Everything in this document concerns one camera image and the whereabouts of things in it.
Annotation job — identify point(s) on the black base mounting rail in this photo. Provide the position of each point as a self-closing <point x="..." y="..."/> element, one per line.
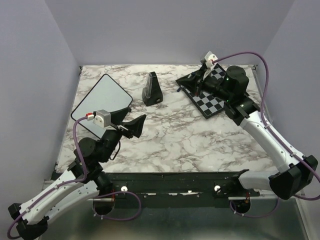
<point x="176" y="189"/>

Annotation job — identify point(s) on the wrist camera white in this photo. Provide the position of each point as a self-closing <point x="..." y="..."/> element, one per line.
<point x="208" y="60"/>
<point x="101" y="118"/>

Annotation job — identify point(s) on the whiteboard with black frame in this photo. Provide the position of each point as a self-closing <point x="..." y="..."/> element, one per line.
<point x="107" y="95"/>

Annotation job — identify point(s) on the black grey chessboard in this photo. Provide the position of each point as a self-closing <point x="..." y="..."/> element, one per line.
<point x="210" y="102"/>

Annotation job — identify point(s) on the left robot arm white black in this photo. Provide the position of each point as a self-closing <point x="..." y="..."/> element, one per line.
<point x="31" y="218"/>

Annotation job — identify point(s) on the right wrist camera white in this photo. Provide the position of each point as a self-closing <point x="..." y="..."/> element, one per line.
<point x="208" y="60"/>

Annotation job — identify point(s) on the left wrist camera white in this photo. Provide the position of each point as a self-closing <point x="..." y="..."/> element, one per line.
<point x="101" y="118"/>

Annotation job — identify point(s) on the black metronome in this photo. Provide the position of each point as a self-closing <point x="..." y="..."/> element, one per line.
<point x="152" y="93"/>

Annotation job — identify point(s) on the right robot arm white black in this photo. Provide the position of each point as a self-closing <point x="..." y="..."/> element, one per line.
<point x="295" y="170"/>

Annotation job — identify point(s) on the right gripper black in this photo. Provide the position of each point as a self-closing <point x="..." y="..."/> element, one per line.
<point x="191" y="81"/>

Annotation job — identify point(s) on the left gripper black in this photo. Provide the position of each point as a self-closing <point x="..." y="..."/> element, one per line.
<point x="135" y="126"/>

